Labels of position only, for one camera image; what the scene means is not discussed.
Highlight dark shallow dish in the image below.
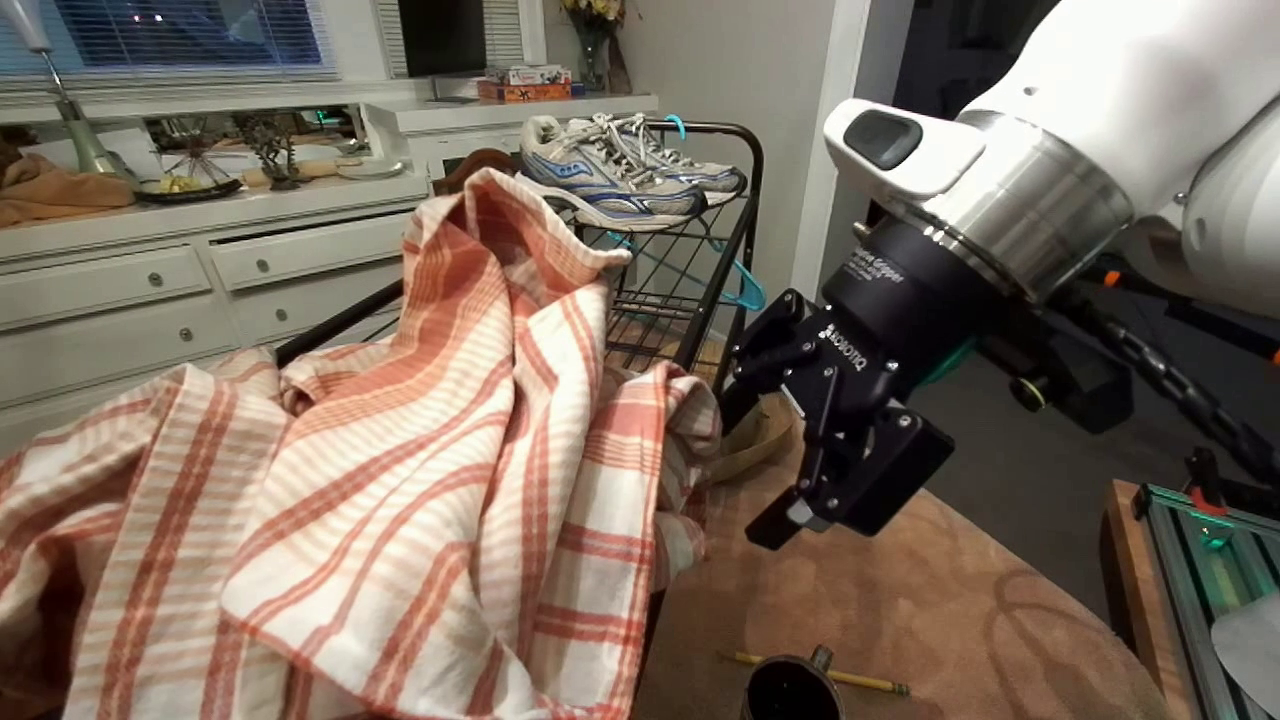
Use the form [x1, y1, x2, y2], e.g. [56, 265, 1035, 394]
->
[129, 167, 246, 206]

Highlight red white plaid blanket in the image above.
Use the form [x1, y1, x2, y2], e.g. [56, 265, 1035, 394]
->
[0, 165, 727, 720]

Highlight white drawer dresser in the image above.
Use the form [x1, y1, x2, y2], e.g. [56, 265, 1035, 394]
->
[0, 91, 662, 460]

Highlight black cup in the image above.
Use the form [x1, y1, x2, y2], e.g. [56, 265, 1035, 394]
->
[739, 654, 849, 720]

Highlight black wire shelf rack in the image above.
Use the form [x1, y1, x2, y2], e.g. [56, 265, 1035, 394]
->
[267, 116, 770, 407]

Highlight black tripod arm orange joints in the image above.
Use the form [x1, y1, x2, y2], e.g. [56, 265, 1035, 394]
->
[990, 261, 1280, 492]

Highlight brown cloth on dresser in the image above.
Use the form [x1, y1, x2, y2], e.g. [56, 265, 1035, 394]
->
[0, 147, 139, 233]

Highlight window with white frame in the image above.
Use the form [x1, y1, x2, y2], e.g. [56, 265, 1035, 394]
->
[0, 0, 330, 80]

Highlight glass lamp base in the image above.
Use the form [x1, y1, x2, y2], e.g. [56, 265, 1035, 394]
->
[19, 3, 132, 178]

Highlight dark wooden chair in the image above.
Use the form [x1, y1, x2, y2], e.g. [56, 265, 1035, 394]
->
[431, 143, 531, 201]

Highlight aluminium rail robot base frame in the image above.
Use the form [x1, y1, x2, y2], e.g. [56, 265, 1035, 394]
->
[1133, 474, 1280, 720]

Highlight tan brimmed hat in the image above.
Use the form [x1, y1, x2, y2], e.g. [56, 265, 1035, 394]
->
[701, 394, 803, 492]

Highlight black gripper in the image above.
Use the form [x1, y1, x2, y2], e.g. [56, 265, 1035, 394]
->
[717, 210, 1008, 434]

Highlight vase with flowers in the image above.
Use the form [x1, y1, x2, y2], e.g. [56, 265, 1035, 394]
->
[555, 0, 633, 101]

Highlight white running sneaker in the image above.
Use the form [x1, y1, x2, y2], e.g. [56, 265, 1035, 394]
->
[600, 106, 751, 201]
[516, 110, 712, 239]

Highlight orange small box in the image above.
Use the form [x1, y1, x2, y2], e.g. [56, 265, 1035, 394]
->
[470, 58, 580, 106]

